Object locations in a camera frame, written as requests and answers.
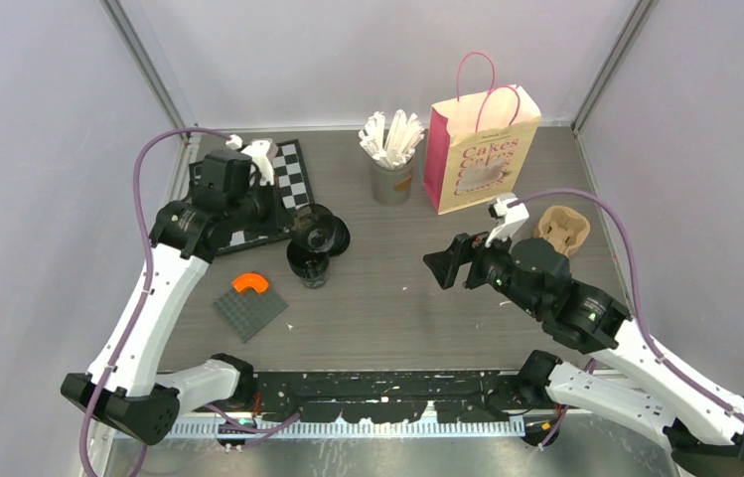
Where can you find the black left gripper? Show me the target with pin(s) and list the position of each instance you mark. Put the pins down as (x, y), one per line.
(270, 192)

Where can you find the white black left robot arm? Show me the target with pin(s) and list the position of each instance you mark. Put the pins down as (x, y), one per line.
(123, 388)

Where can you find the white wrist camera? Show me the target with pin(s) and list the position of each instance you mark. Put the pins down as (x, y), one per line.
(509, 216)
(262, 152)

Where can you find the black cup stack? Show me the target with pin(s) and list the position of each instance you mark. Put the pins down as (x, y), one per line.
(309, 266)

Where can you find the pink cakes paper bag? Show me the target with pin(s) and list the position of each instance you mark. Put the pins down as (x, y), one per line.
(477, 144)

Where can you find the black lid stack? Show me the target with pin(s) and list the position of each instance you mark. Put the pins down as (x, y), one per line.
(318, 229)

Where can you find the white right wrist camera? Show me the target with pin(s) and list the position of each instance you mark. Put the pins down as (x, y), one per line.
(509, 216)

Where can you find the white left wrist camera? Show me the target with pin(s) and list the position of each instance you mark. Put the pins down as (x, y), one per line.
(262, 152)

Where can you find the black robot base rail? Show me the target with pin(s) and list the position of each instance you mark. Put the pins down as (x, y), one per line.
(385, 397)

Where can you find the black white chessboard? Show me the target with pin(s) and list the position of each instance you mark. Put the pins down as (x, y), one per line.
(292, 178)

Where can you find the grey studded baseplate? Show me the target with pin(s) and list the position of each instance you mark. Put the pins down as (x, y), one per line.
(247, 313)

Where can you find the grey holder cup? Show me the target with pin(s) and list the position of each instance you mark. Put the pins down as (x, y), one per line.
(391, 187)

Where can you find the white wrapped stirrers bundle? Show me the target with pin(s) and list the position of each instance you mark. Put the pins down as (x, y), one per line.
(391, 143)

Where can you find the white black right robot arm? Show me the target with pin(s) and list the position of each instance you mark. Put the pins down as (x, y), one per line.
(693, 419)

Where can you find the orange curved pipe piece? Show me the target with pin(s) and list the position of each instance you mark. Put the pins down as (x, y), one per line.
(251, 281)

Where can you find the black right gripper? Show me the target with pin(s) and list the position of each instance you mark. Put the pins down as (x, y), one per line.
(466, 247)

